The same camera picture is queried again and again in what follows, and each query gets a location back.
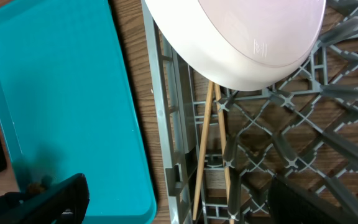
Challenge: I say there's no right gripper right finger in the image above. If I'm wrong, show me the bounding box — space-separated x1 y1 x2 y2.
267 176 358 224

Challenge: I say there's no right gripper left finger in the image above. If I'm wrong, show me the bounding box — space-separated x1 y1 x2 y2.
0 173 90 224

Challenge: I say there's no wooden chopstick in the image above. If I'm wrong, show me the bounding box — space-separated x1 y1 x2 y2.
192 80 214 221
214 83 235 224

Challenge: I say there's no teal serving tray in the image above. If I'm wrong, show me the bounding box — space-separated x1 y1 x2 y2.
0 0 157 223

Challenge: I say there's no large white plate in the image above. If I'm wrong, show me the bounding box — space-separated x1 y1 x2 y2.
145 0 326 91

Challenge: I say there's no grey dishwasher rack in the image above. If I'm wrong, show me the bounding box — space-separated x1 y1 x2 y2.
142 0 358 223

